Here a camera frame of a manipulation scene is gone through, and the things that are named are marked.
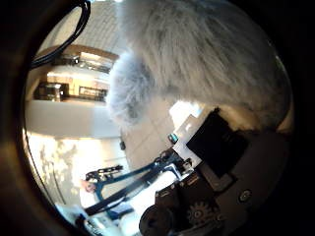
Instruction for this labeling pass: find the black cable loop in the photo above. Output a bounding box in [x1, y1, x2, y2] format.
[31, 0, 93, 69]

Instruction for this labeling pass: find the grey fluffy plush toy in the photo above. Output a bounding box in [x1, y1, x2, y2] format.
[105, 0, 292, 131]

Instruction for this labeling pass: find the blue and black metal frame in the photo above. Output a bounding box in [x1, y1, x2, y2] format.
[80, 147, 195, 218]

